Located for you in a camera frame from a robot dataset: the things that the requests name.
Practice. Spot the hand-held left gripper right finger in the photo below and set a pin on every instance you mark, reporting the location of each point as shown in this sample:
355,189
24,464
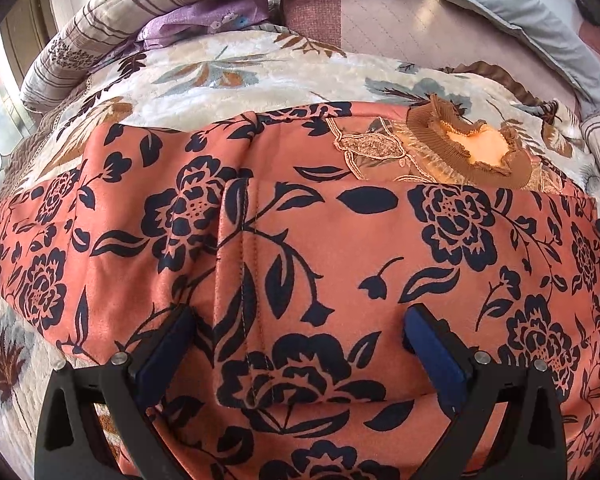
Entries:
432,357

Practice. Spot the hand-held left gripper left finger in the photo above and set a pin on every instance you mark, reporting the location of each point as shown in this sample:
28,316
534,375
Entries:
164,357

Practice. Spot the orange floral print garment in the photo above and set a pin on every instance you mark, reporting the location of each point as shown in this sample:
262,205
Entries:
330,240

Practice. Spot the grey pillow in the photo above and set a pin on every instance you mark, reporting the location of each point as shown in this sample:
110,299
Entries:
505,5

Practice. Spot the cream leaf print blanket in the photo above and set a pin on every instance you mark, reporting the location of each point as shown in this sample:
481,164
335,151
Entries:
205,90

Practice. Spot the window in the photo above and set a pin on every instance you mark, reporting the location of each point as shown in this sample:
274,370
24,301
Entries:
10,90

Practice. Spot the pink bed sheet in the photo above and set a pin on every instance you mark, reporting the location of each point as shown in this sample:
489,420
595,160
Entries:
380,15

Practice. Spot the purple floral cloth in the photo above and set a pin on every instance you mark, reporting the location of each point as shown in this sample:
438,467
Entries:
200,20

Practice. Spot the striped floral quilt roll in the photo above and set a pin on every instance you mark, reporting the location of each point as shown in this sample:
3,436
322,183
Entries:
105,15

